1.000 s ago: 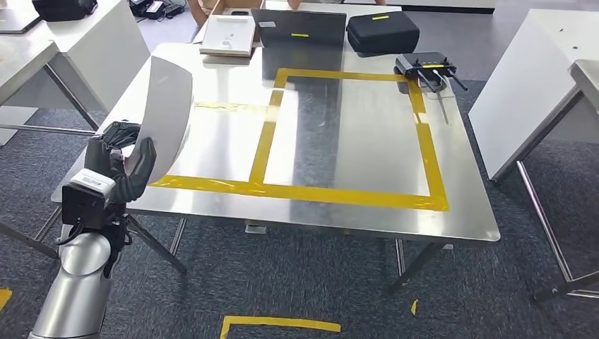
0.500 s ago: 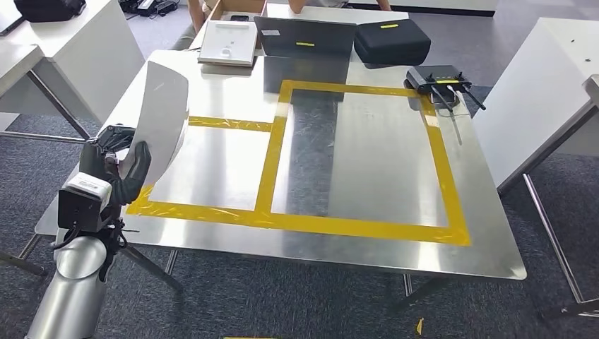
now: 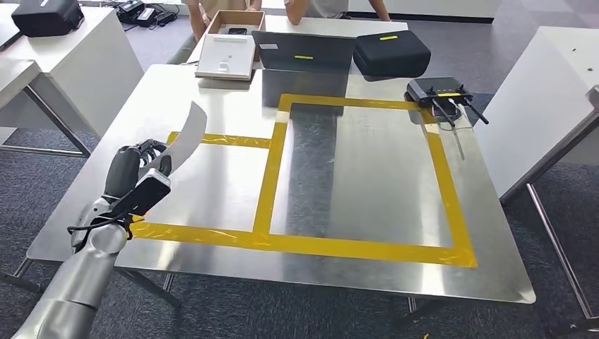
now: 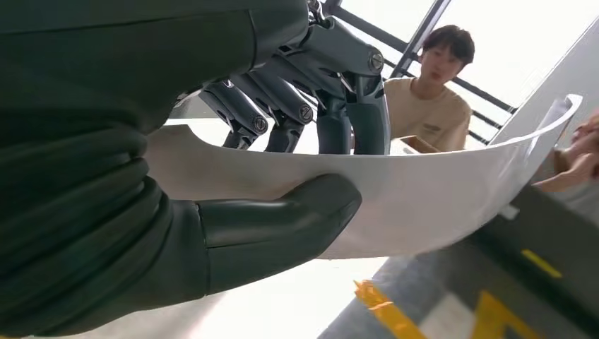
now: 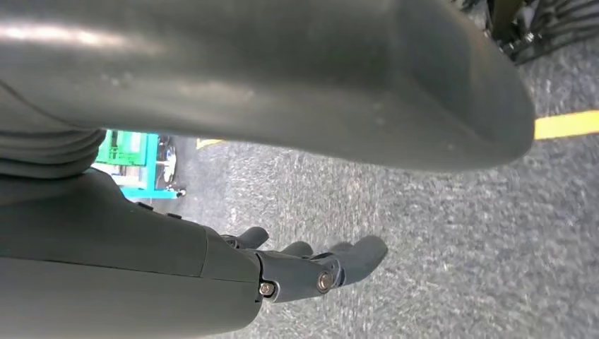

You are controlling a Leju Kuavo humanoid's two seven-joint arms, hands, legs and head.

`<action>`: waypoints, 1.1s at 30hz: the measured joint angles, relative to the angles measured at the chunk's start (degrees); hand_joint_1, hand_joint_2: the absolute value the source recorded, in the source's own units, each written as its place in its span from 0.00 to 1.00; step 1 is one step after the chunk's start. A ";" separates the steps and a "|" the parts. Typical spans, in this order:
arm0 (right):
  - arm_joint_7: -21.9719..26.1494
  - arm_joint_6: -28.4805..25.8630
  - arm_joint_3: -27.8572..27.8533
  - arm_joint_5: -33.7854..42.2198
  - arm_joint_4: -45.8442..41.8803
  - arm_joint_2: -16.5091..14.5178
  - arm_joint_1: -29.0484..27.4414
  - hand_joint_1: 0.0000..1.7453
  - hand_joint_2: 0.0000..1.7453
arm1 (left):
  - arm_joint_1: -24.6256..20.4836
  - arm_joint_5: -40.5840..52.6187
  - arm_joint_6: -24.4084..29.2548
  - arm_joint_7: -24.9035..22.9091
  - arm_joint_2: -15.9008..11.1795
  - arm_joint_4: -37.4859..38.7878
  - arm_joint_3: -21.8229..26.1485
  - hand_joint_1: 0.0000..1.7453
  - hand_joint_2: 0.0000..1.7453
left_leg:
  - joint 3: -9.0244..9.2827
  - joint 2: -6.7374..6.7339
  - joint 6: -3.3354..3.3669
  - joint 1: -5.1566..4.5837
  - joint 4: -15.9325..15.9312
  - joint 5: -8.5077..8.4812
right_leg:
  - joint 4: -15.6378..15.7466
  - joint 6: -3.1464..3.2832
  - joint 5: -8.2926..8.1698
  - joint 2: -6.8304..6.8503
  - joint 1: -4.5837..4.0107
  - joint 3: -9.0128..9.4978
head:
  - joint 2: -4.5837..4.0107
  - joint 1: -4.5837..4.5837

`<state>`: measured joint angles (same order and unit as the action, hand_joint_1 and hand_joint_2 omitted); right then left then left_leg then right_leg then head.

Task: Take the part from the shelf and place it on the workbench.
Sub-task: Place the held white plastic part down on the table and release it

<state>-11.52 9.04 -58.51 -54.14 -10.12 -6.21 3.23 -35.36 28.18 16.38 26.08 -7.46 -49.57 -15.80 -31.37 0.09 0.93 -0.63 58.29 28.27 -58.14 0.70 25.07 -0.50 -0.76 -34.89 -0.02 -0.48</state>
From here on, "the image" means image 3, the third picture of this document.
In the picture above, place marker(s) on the black zip case yellow label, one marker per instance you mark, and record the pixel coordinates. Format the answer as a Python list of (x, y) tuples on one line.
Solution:
[(393, 56)]

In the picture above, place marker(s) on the grey chair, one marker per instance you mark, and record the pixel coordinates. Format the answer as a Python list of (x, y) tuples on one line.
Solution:
[(180, 51)]

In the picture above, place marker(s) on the person's left forearm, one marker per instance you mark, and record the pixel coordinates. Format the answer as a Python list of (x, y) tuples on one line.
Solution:
[(380, 9)]

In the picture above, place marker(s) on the black laptop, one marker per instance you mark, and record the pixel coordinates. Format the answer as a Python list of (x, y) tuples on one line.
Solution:
[(304, 47)]

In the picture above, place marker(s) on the black phone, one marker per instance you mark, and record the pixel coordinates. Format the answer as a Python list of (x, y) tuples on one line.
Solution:
[(237, 31)]

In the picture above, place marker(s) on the person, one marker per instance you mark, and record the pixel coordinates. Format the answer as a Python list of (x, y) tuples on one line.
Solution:
[(327, 7), (224, 4)]

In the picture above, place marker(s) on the white flat box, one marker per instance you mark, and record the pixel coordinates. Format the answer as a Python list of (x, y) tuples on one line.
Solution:
[(224, 56)]

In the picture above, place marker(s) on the black router with antennas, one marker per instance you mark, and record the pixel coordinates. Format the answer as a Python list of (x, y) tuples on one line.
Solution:
[(435, 89)]

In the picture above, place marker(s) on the yellow tape frame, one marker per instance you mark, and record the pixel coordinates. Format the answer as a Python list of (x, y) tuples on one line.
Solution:
[(269, 187)]

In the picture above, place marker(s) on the white curved plastic part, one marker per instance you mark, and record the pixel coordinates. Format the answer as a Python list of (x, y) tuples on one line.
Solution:
[(189, 135)]

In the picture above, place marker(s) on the black power brick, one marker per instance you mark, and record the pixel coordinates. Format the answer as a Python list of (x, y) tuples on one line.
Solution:
[(147, 16), (131, 9), (167, 18)]

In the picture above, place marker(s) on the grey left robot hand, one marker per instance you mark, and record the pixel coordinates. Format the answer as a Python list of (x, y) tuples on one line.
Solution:
[(121, 170)]

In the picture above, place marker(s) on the black hard case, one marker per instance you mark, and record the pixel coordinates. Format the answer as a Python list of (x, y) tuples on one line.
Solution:
[(47, 18)]

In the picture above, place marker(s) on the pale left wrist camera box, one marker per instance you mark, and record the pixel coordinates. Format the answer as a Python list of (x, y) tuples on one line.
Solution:
[(147, 192)]

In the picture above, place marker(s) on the person's right forearm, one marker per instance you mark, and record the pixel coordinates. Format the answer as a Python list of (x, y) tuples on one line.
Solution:
[(295, 11), (197, 21)]

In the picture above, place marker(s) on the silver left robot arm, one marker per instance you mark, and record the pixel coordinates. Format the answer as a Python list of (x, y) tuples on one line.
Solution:
[(79, 280)]

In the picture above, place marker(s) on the brown cardboard box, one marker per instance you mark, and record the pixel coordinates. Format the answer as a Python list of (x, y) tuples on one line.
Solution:
[(236, 18)]

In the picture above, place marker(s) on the steel workbench table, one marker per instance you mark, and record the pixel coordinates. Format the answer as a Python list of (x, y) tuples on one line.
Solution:
[(327, 276)]

